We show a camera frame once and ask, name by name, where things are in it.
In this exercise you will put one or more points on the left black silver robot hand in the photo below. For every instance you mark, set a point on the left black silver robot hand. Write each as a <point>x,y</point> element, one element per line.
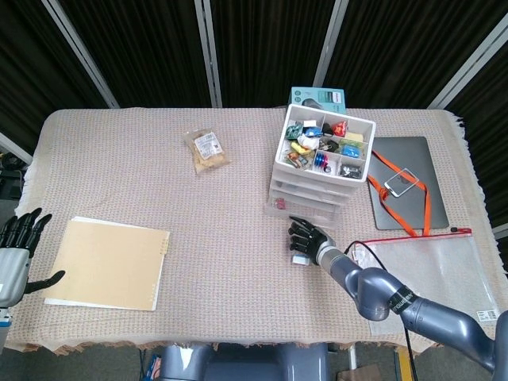
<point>12,274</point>

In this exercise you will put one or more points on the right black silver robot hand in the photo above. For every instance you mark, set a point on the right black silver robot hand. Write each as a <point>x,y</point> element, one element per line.
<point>313,240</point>

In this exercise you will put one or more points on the white drawer organizer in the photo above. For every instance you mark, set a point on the white drawer organizer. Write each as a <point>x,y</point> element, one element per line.
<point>282,170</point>

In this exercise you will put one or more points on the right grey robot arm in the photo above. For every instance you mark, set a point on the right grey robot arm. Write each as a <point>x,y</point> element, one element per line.
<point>373,289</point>

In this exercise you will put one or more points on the brown cardboard piece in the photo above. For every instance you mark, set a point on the brown cardboard piece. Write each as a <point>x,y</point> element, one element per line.
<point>359,375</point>

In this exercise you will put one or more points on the teal mouse packaging box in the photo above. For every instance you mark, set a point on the teal mouse packaging box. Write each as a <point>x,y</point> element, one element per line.
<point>317,97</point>

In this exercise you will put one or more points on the small white blue eraser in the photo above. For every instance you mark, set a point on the small white blue eraser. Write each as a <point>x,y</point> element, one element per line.
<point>299,260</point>

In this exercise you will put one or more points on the small red object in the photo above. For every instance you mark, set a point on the small red object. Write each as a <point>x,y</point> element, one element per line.
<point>281,204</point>

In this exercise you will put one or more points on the black binder clips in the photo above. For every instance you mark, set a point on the black binder clips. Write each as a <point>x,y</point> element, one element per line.
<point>350,171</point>

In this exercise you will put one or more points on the blue red thread spools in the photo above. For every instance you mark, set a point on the blue red thread spools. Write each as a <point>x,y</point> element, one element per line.
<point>321,159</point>

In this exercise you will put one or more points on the colourful candy packets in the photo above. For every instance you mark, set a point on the colourful candy packets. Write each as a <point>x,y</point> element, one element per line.
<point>295,160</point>

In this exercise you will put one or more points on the beige woven tablecloth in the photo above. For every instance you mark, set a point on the beige woven tablecloth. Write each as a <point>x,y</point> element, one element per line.
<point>222,246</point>

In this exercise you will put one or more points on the small yellow toy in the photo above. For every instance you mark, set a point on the small yellow toy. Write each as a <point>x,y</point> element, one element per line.
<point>299,148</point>

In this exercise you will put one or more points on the black key bundle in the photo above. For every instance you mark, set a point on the black key bundle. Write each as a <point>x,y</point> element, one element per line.
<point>329,147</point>

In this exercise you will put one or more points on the tan kraft paper folder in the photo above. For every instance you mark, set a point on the tan kraft paper folder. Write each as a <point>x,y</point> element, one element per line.
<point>107,266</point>

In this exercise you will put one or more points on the blue card in green pack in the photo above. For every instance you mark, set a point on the blue card in green pack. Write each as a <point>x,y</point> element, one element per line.
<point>350,150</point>

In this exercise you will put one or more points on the white crumpled wrapper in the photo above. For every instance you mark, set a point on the white crumpled wrapper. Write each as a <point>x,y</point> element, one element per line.
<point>307,141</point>

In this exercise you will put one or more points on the clear badge holder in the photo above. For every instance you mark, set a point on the clear badge holder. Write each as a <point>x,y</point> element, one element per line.
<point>402,182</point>

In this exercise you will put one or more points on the small blue packet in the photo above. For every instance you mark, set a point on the small blue packet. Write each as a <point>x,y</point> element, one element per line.
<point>312,132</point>

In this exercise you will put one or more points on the green circuit board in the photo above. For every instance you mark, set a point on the green circuit board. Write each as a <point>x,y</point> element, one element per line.
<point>294,132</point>

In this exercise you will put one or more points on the yellow sticky note pad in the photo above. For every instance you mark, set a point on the yellow sticky note pad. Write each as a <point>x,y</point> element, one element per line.
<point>355,137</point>

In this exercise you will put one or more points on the small black pouch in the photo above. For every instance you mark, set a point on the small black pouch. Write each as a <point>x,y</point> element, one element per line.
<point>326,128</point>

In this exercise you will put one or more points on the red foil packet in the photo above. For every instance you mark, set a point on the red foil packet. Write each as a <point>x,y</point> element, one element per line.
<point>340,128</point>

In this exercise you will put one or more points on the small white block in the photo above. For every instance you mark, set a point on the small white block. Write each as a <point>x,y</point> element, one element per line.
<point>310,124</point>

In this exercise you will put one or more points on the white table leg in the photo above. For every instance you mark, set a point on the white table leg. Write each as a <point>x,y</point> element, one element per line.
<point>352,357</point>

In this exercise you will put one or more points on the clear zip pouch red zipper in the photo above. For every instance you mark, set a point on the clear zip pouch red zipper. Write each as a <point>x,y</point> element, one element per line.
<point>436,270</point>

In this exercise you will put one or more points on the grey laptop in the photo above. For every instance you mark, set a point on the grey laptop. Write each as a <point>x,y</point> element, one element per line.
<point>424,166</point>

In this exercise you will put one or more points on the clear snack bag with label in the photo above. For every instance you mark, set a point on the clear snack bag with label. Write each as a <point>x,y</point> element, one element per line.
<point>206,151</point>

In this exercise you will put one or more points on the grey robot torso base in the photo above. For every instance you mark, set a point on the grey robot torso base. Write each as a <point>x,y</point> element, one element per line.
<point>246,363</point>

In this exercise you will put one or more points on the blue printed package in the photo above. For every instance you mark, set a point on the blue printed package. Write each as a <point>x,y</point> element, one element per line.
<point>154,365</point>

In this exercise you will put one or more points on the grey aluminium frame post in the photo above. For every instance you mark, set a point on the grey aluminium frame post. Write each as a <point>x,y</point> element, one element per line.
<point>208,53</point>
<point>79,53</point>
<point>14,147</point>
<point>468,65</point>
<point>331,39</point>

